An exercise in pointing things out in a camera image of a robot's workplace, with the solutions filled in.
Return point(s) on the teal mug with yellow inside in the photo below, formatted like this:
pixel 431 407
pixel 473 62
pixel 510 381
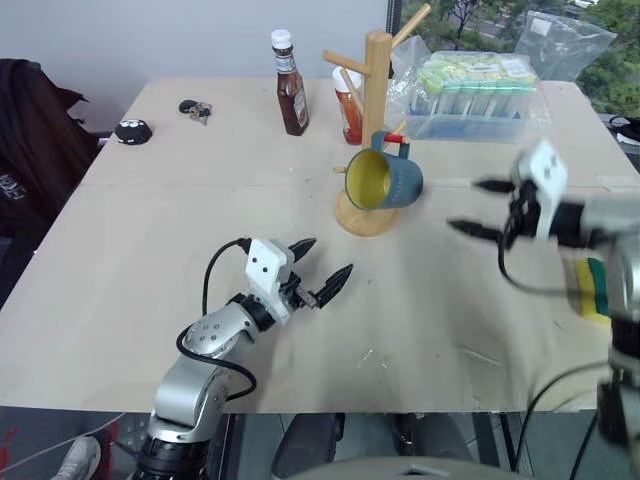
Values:
pixel 400 182

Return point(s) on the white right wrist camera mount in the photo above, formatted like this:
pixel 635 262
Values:
pixel 547 172

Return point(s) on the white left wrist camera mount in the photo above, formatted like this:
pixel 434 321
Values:
pixel 265 270

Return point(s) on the black jacket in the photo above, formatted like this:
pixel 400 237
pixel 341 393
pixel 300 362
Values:
pixel 35 150

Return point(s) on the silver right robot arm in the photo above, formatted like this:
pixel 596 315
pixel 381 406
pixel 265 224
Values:
pixel 625 260

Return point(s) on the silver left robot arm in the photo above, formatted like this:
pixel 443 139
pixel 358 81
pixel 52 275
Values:
pixel 200 370

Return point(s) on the dark rounded shape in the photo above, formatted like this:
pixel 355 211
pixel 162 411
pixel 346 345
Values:
pixel 307 442

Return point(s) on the clear plastic bag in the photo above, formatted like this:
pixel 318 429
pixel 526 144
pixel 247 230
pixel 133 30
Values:
pixel 565 45

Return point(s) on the grey rounded robot body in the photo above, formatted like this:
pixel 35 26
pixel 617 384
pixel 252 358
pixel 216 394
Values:
pixel 400 470

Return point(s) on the white shoe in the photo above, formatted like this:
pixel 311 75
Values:
pixel 77 457

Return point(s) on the yellow and green sponge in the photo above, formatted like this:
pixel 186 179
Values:
pixel 590 290

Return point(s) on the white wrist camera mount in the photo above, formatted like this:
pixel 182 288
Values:
pixel 547 172
pixel 265 270

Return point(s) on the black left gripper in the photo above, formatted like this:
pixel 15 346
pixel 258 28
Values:
pixel 294 290

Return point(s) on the dark window frame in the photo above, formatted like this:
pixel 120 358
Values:
pixel 394 15

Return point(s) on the black round toy with eyes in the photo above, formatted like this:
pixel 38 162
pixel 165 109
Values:
pixel 133 132

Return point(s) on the orange sauce bottle white cap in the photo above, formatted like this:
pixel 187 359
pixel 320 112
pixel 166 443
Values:
pixel 349 115

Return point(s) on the wooden mug tree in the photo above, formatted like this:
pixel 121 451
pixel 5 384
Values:
pixel 376 90

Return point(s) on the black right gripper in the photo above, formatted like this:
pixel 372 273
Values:
pixel 525 210

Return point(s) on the brown sauce bottle white cap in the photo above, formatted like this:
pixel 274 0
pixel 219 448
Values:
pixel 292 100

